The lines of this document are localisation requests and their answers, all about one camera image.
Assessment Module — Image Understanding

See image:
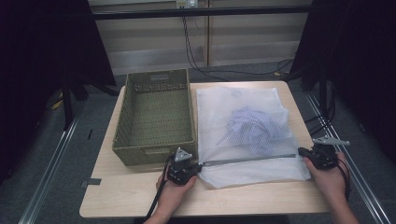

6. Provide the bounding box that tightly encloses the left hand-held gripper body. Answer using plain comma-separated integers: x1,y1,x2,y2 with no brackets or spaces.
167,147,204,187

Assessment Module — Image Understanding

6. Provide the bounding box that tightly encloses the wall socket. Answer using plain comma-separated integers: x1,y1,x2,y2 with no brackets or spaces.
176,0,199,9

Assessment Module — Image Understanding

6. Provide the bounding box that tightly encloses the black floor cable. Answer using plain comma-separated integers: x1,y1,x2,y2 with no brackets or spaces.
181,15,295,82

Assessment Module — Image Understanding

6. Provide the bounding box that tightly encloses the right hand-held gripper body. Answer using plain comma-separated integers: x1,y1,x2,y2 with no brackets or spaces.
306,134,351,171

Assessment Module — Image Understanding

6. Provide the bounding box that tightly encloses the purple garment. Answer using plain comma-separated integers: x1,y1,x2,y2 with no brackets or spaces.
217,105,294,154

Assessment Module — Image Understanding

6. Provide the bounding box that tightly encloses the black metal stand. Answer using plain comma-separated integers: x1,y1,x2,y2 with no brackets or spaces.
61,74,75,131

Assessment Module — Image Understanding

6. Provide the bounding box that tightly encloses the green woven basket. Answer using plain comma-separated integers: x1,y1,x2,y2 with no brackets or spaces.
111,68,200,167

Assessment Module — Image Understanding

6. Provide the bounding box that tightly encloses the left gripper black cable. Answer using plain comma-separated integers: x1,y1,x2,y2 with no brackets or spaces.
144,154,176,224

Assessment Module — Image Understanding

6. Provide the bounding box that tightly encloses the black horizontal bar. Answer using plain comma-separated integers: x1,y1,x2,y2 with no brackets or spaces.
92,5,313,21

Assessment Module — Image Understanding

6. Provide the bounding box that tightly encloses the black curtain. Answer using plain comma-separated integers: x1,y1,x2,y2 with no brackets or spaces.
0,0,117,185
286,0,396,162

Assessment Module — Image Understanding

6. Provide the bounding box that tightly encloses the bundle of black cables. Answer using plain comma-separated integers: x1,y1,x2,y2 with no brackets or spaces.
304,82,338,136

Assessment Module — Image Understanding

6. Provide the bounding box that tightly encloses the grey tape strip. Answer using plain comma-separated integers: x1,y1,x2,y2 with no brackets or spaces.
80,177,103,189

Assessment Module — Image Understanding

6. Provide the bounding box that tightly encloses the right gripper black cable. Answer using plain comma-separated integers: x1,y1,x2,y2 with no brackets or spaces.
334,154,352,202

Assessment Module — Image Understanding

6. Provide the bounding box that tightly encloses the white mesh laundry bag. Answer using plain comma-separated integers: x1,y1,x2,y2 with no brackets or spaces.
194,85,312,189

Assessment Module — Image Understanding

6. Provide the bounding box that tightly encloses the person's right hand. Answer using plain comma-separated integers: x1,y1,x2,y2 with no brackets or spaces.
303,151,348,204

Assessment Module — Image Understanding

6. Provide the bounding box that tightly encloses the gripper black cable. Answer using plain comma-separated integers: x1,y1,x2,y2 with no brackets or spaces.
144,154,176,224
334,154,352,202

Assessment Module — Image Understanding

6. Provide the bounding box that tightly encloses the person's left hand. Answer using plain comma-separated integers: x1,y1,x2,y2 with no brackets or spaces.
155,172,199,220

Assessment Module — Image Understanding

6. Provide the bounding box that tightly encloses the metal floor rail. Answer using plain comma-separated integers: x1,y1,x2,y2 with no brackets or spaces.
304,91,391,224
18,104,84,224

